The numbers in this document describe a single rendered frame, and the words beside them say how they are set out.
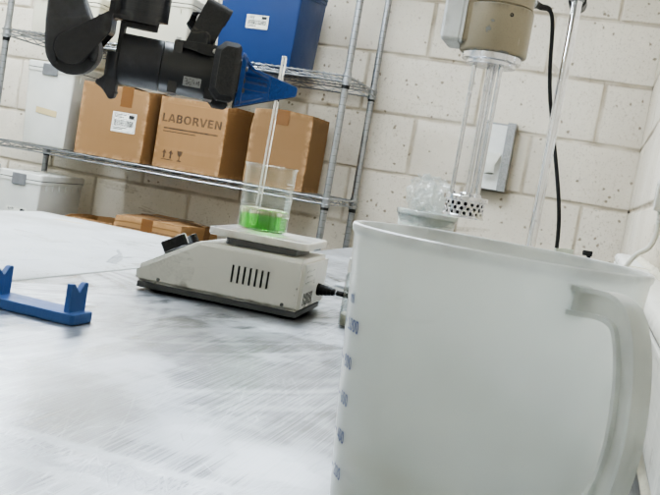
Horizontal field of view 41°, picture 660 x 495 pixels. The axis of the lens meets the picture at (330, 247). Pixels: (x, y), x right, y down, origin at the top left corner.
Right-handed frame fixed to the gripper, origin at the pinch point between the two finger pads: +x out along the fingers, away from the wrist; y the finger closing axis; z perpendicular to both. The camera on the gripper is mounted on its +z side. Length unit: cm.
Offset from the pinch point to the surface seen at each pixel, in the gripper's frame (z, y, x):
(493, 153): 11, 212, 103
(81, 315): -25.1, -23.9, -14.7
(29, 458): -26, -58, -13
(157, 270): -23.1, -0.2, -8.9
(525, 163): 10, 214, 117
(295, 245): -17.2, -5.4, 5.7
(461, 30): 16.1, 26.8, 29.3
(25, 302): -24.9, -22.0, -19.8
